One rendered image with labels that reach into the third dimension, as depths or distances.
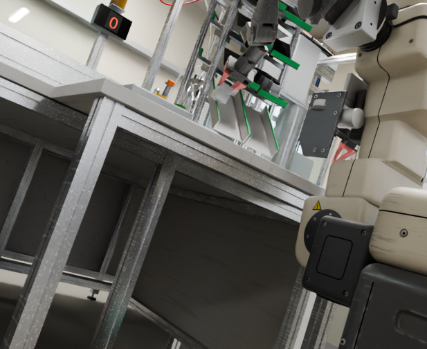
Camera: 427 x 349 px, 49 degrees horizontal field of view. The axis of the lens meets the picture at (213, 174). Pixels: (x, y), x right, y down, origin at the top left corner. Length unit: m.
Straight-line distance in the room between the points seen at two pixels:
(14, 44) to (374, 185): 0.90
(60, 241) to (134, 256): 0.44
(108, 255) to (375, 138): 2.40
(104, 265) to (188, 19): 3.80
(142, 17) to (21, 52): 4.65
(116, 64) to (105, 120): 4.72
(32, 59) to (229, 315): 1.35
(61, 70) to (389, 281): 0.94
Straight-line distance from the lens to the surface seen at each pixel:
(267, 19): 1.48
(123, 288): 1.36
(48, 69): 1.30
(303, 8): 1.18
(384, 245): 0.75
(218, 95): 1.59
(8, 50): 1.28
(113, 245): 3.22
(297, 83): 2.93
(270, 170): 1.16
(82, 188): 0.94
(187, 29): 6.18
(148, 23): 5.92
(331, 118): 1.10
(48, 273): 0.95
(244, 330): 2.05
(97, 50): 1.69
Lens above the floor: 0.65
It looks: 7 degrees up
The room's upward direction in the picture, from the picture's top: 19 degrees clockwise
